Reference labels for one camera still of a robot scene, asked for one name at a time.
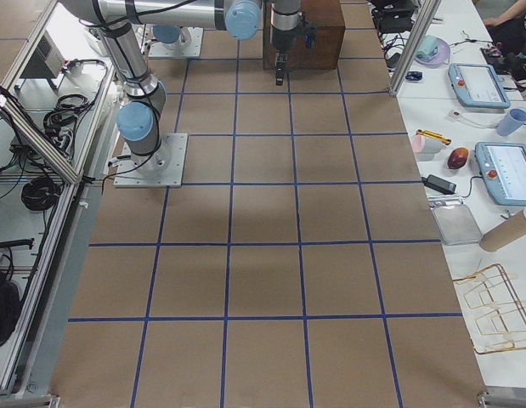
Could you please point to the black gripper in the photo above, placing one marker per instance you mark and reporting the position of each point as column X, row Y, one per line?
column 283, row 40

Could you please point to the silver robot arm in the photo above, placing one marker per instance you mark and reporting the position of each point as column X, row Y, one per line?
column 139, row 120
column 172, row 34

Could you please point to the dark wooden drawer cabinet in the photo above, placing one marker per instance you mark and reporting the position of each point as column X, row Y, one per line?
column 320, row 48

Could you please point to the teal toy on plate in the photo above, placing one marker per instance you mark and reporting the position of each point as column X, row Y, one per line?
column 428, row 48

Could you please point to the lavender plate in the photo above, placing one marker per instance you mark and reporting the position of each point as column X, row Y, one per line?
column 441, row 57

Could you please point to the pink mug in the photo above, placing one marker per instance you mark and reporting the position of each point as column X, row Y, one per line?
column 429, row 142

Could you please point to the upper blue teach pendant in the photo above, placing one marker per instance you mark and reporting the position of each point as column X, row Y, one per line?
column 477, row 86

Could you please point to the blue teach pendant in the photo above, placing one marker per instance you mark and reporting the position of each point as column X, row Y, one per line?
column 503, row 169
column 477, row 86

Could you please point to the red mango fruit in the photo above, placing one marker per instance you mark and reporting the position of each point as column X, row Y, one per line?
column 458, row 158

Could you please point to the black power adapter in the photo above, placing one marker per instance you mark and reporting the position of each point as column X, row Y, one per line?
column 438, row 184

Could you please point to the grey control box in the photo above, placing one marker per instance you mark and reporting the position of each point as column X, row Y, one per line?
column 46, row 61

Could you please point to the metal tray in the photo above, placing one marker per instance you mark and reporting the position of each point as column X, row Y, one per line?
column 454, row 219

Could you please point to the light blue plastic cup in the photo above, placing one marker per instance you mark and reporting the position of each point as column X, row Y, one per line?
column 511, row 121

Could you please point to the lower blue teach pendant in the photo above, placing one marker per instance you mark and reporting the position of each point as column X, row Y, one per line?
column 503, row 169

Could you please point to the cardboard tube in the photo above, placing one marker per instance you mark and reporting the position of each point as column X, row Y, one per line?
column 505, row 233

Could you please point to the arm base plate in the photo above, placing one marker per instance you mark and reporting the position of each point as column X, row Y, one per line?
column 164, row 168
column 158, row 50

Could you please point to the aluminium frame post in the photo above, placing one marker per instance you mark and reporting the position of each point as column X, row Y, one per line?
column 423, row 20

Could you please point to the gold wire rack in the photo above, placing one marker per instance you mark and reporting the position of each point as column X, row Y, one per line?
column 494, row 312

